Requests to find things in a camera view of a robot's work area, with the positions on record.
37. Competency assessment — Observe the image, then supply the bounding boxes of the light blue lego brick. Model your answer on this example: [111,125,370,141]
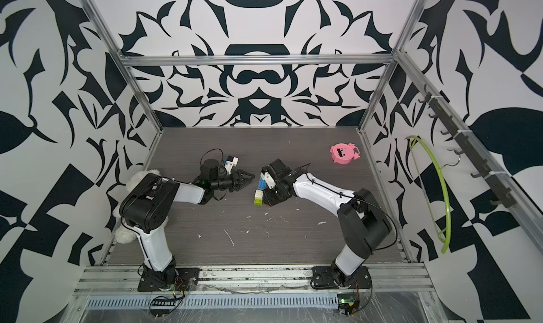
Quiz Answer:
[257,178,267,190]

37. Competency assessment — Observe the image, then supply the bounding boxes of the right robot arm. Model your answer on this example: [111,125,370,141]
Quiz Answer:
[261,159,396,290]

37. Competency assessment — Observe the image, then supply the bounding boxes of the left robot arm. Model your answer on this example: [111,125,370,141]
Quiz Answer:
[119,170,255,286]

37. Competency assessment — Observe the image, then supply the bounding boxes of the white teddy bear pink shirt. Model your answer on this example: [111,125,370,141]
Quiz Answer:
[113,170,168,249]

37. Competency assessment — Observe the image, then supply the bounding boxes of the green hoop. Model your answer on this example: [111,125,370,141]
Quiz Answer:
[406,136,452,255]

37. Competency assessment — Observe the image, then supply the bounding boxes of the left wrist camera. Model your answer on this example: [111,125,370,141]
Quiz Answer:
[200,156,239,180]

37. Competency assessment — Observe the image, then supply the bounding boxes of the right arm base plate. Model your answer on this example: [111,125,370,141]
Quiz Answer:
[310,265,373,290]

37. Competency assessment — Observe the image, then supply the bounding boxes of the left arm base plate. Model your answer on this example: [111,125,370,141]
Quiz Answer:
[137,265,201,292]

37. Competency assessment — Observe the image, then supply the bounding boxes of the aluminium front rail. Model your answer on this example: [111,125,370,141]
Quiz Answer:
[75,263,434,294]

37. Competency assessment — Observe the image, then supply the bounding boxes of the black hook rail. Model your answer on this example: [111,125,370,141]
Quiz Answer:
[421,86,518,208]

